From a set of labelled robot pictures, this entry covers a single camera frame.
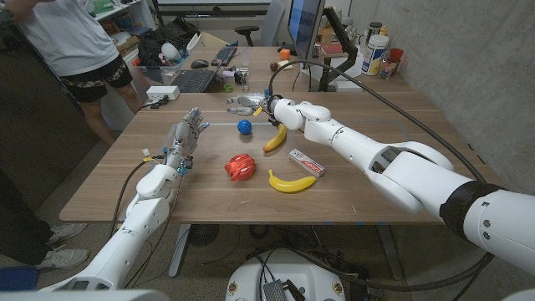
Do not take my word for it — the clear cup with items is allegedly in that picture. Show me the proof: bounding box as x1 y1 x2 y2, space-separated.
378 57 398 80

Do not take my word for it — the white shelf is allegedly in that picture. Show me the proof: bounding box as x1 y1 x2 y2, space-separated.
95 0 158 51

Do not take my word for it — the grey table leg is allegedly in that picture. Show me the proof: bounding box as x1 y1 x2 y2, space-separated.
375 224 405 280
168 224 193 278

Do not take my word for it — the white round helmet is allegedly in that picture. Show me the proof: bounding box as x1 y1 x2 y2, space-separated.
160 42 183 63

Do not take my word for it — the black floor fan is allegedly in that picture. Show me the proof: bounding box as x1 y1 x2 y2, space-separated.
187 224 222 247

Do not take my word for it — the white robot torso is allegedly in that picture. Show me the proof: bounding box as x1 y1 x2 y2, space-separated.
0 286 171 301

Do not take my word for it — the black keyboard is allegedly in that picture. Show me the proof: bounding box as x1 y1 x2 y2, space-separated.
210 40 240 68

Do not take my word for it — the computer monitor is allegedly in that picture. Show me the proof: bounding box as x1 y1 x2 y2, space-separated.
286 0 327 70

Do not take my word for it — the straight yellow toy banana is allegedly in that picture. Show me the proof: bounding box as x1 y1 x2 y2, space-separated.
262 123 288 154

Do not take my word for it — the white canister blue label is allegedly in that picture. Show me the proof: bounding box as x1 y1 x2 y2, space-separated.
360 33 390 77

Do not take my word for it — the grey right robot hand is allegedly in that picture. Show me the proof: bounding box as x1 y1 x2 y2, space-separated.
226 92 275 117

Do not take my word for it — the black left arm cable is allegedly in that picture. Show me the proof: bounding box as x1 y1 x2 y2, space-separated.
107 154 166 242

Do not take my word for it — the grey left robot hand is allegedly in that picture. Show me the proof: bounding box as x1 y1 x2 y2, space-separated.
164 106 210 168

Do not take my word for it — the clear plastic bin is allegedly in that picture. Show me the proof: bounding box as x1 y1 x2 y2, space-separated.
135 62 187 87

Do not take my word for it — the person in white t-shirt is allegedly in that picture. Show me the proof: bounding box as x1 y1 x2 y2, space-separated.
0 0 145 147

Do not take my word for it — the black backpack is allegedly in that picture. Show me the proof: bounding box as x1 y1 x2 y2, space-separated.
136 16 201 68

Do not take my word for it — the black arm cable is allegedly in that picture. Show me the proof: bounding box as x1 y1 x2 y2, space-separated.
107 154 166 242
267 60 497 301

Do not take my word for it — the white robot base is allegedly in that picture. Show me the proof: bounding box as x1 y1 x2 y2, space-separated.
224 248 347 301

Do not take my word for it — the white red toothpaste box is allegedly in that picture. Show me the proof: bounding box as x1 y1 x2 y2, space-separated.
288 147 326 179

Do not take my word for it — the black plug with cable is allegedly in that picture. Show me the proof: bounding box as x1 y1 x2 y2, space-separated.
148 94 171 110

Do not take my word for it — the person in black trousers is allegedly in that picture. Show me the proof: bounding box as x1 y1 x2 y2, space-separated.
0 173 91 271

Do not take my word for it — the blue fabric item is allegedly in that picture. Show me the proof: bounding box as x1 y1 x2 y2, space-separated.
0 266 38 292

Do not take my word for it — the grey office chair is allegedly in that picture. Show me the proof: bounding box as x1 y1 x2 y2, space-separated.
233 0 287 48

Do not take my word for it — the white power strip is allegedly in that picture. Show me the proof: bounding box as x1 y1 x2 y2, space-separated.
145 84 181 102

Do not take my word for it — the flat white box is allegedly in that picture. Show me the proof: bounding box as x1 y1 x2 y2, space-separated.
334 79 365 93

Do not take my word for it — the red ribbed toy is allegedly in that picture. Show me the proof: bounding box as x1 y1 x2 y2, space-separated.
224 153 257 182

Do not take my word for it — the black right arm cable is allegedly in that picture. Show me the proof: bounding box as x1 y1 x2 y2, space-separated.
267 60 497 301

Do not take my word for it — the curved yellow toy banana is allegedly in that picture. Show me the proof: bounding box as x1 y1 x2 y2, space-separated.
267 168 318 194

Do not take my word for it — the black laptop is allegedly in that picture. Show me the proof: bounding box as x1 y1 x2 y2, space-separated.
170 62 229 94

